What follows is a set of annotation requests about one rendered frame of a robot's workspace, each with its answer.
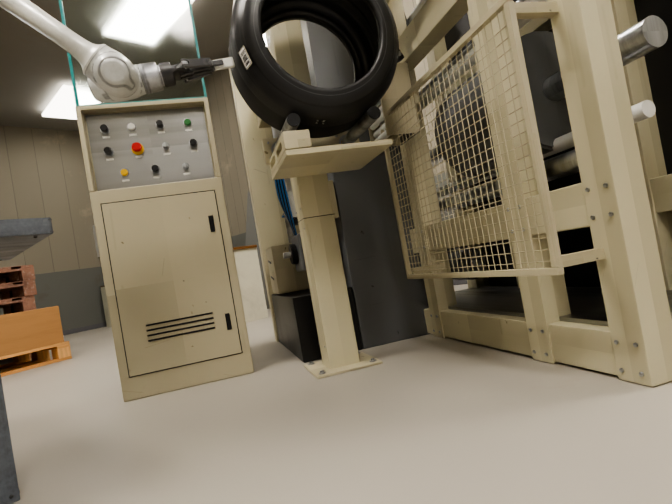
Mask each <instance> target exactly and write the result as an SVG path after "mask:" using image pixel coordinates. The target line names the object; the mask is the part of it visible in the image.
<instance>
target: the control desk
mask: <svg viewBox="0 0 672 504"><path fill-rule="evenodd" d="M75 109H76V115H77V122H78V128H79V134H80V140H81V146H82V152H83V158H84V164H85V170H86V176H87V182H88V188H89V192H90V193H89V194H90V200H91V206H92V212H93V218H94V224H95V230H96V236H97V242H98V248H99V255H100V261H101V267H102V273H103V279H104V285H105V291H106V297H107V303H108V309H109V315H110V321H111V328H112V334H113V340H114V346H115V352H116V358H117V364H118V370H119V376H120V382H121V388H122V394H123V401H124V402H128V401H132V400H136V399H141V398H145V397H149V396H154V395H158V394H162V393H167V392H171V391H175V390H180V389H184V388H188V387H193V386H197V385H201V384H206V383H210V382H214V381H219V380H223V379H227V378H232V377H236V376H240V375H245V374H249V373H253V372H254V367H253V361H252V356H251V350H250V344H249V338H248V332H247V326H246V320H245V315H244V309H243V303H242V297H241V291H240V285H239V280H238V274H237V268H236V262H235V256H234V250H233V244H232V239H231V233H230V227H229V221H228V215H227V209H226V203H225V198H224V192H223V186H222V180H221V174H220V168H219V163H218V157H217V151H216V145H215V139H214V133H213V127H212V122H211V116H210V110H209V104H208V98H207V97H203V98H189V99H175V100H161V101H147V102H133V103H119V104H104V105H90V106H76V107H75Z"/></svg>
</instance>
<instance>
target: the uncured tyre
mask: <svg viewBox="0 0 672 504"><path fill-rule="evenodd" d="M290 20H304V21H309V22H313V23H316V24H318V25H321V26H323V27H324V28H326V29H328V30H329V31H331V32H332V33H333V34H334V35H335V36H336V37H337V38H338V39H339V40H340V41H341V42H342V43H343V45H344V46H345V48H346V49H347V51H348V53H349V55H350V58H351V61H352V64H353V70H354V83H352V84H350V85H347V86H344V87H339V88H321V87H315V86H312V85H309V84H306V83H304V82H301V81H299V80H298V79H296V78H294V77H293V76H291V75H290V74H289V73H287V72H286V71H285V70H284V69H283V68H282V67H281V66H280V65H279V64H278V63H277V62H276V60H275V59H274V58H273V56H272V55H271V53H270V51H269V50H268V48H267V45H266V43H265V40H264V37H263V35H264V33H265V32H267V31H268V30H269V29H270V28H272V27H273V26H275V25H277V24H279V23H282V22H285V21H290ZM243 45H244V47H245V49H246V51H247V53H248V55H249V57H250V59H251V61H252V64H251V65H250V67H249V68H248V69H247V70H246V68H245V66H244V63H243V61H242V59H241V57H240V55H239V53H238V52H239V51H240V49H241V48H242V46H243ZM398 54H399V39H398V32H397V27H396V23H395V20H394V17H393V14H392V12H391V10H390V8H389V6H388V4H387V2H386V0H235V3H234V6H233V10H232V15H231V23H230V37H229V57H233V61H234V64H235V67H233V68H230V70H231V74H232V77H233V80H234V82H235V85H236V87H237V89H238V91H239V93H240V95H241V96H242V98H243V99H244V101H245V102H246V104H247V105H248V106H249V107H250V109H251V110H252V111H253V112H254V113H255V114H256V115H257V116H258V117H259V118H260V119H262V120H263V121H264V122H266V123H267V124H268V125H270V126H272V127H273V128H275V129H277V130H279V131H281V129H282V127H283V125H284V123H285V120H286V118H287V116H288V115H289V114H290V113H296V114H298V115H299V117H300V124H299V126H298V128H297V129H296V130H306V129H308V130H309V133H310V138H323V137H329V136H334V135H337V134H340V133H342V132H344V131H347V130H348V129H350V128H352V127H353V126H354V125H355V124H356V123H357V122H358V120H359V119H360V118H361V117H362V116H363V115H364V114H365V113H366V111H367V110H368V109H369V108H370V107H372V106H375V105H376V104H377V103H378V102H379V100H380V99H381V98H382V97H383V96H384V94H385V93H386V91H387V90H388V88H389V86H390V84H391V82H392V79H393V77H394V74H395V70H396V66H397V61H398ZM315 119H323V120H327V121H326V124H314V121H315Z"/></svg>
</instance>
